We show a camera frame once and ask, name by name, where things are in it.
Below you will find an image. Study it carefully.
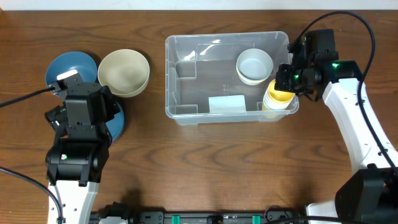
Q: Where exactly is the white bowl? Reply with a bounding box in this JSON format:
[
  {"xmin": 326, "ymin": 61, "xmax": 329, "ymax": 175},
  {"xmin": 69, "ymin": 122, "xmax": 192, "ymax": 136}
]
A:
[{"xmin": 238, "ymin": 75, "xmax": 266, "ymax": 85}]

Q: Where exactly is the clear plastic storage bin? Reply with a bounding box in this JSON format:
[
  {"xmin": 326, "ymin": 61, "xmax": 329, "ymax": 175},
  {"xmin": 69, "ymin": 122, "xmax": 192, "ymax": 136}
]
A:
[{"xmin": 165, "ymin": 31, "xmax": 299, "ymax": 125}]

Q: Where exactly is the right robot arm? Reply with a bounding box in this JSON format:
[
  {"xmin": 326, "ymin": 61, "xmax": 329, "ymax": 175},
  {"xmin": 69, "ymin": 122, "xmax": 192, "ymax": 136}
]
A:
[{"xmin": 275, "ymin": 29, "xmax": 397, "ymax": 223}]

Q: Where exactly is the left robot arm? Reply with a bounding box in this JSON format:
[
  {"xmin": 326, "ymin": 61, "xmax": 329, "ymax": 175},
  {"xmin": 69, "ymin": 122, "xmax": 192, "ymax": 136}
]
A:
[{"xmin": 45, "ymin": 70, "xmax": 121, "ymax": 223}]

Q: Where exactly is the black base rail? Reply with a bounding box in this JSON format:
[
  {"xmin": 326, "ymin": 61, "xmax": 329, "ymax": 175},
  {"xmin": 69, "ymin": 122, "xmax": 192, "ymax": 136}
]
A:
[{"xmin": 90, "ymin": 201, "xmax": 373, "ymax": 224}]

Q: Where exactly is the white cup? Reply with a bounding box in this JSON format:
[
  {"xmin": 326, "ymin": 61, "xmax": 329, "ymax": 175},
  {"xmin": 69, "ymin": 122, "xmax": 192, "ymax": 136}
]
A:
[{"xmin": 262, "ymin": 93, "xmax": 291, "ymax": 110}]

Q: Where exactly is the yellow cup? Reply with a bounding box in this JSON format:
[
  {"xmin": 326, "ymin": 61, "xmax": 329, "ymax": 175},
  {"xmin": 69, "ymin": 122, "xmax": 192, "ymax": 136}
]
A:
[
  {"xmin": 262, "ymin": 104, "xmax": 284, "ymax": 119},
  {"xmin": 267, "ymin": 80, "xmax": 295, "ymax": 103}
]

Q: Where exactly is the dark blue plate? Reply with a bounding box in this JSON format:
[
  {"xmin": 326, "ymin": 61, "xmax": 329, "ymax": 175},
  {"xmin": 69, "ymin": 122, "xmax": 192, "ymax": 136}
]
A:
[
  {"xmin": 45, "ymin": 51, "xmax": 98, "ymax": 86},
  {"xmin": 106, "ymin": 103, "xmax": 125, "ymax": 142}
]

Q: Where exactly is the grey bowl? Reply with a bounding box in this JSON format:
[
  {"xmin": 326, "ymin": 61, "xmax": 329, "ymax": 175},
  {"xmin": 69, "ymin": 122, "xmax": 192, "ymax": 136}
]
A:
[{"xmin": 236, "ymin": 49, "xmax": 274, "ymax": 81}]

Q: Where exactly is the beige bowl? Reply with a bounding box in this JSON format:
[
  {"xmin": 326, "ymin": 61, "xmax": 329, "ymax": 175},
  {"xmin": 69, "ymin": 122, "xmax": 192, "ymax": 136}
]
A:
[{"xmin": 97, "ymin": 49, "xmax": 150, "ymax": 98}]

